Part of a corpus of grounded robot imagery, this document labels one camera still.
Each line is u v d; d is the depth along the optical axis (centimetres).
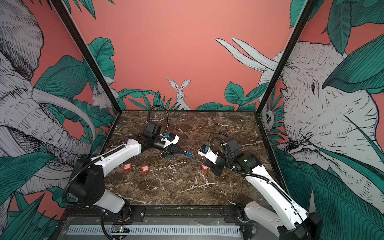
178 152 72
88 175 44
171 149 69
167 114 121
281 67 92
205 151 61
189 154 73
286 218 39
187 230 70
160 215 75
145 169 88
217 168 63
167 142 66
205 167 88
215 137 83
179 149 73
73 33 77
